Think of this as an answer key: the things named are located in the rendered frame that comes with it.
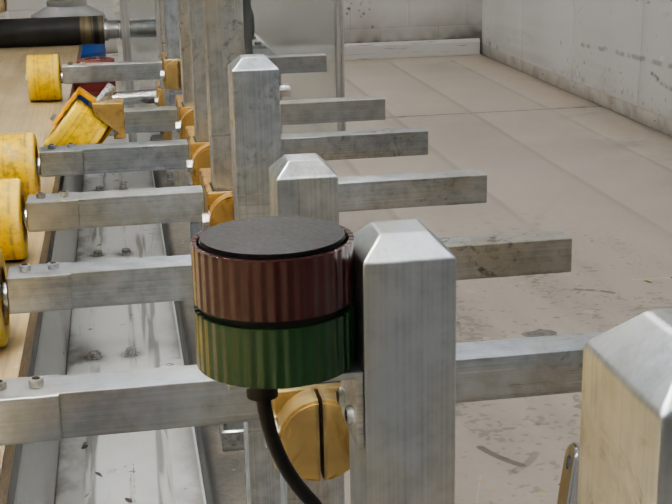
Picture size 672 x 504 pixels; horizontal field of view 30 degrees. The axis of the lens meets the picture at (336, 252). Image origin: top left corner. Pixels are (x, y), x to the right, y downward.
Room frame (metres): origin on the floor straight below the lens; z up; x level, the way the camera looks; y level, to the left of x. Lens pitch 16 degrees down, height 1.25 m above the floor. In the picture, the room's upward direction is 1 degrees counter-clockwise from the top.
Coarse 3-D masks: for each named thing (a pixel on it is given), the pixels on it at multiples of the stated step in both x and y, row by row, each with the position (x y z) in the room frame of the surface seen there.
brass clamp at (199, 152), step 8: (192, 128) 1.50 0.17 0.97; (192, 136) 1.45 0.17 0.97; (192, 144) 1.41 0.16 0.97; (200, 144) 1.41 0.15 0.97; (208, 144) 1.40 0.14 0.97; (192, 152) 1.41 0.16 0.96; (200, 152) 1.39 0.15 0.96; (208, 152) 1.39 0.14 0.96; (192, 160) 1.40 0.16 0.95; (200, 160) 1.39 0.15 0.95; (208, 160) 1.39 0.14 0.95; (192, 168) 1.39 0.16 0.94; (200, 168) 1.39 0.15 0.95; (192, 176) 1.41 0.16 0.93
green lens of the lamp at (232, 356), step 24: (216, 336) 0.42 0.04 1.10; (240, 336) 0.41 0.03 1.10; (264, 336) 0.41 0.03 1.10; (288, 336) 0.41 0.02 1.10; (312, 336) 0.42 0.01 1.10; (336, 336) 0.42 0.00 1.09; (216, 360) 0.42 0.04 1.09; (240, 360) 0.41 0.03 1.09; (264, 360) 0.41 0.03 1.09; (288, 360) 0.41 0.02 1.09; (312, 360) 0.42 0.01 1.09; (336, 360) 0.42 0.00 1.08; (240, 384) 0.41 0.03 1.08; (264, 384) 0.41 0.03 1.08; (288, 384) 0.41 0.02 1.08
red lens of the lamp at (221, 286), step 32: (192, 256) 0.43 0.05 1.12; (224, 256) 0.42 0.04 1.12; (320, 256) 0.42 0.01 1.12; (352, 256) 0.43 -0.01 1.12; (224, 288) 0.42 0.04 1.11; (256, 288) 0.41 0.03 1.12; (288, 288) 0.41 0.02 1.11; (320, 288) 0.42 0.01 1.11; (352, 288) 0.43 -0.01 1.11; (256, 320) 0.41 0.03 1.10; (288, 320) 0.41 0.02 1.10
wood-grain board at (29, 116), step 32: (0, 64) 2.67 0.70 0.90; (0, 96) 2.24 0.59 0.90; (64, 96) 2.22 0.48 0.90; (0, 128) 1.92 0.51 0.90; (32, 128) 1.91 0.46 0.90; (32, 256) 1.20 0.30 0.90; (32, 320) 1.04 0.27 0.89; (0, 352) 0.93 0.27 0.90; (0, 448) 0.75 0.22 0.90; (0, 480) 0.71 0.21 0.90
